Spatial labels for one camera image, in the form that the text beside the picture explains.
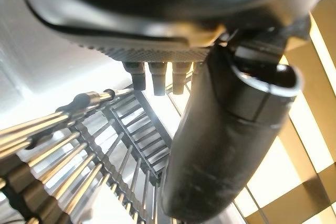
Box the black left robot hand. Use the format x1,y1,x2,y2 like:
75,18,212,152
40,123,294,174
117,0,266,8
18,0,332,221

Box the grey plastic cutlery tray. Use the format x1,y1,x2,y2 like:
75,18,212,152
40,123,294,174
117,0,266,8
110,90,175,180

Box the metal wire dish rack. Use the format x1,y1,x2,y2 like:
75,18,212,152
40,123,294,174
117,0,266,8
0,78,200,224

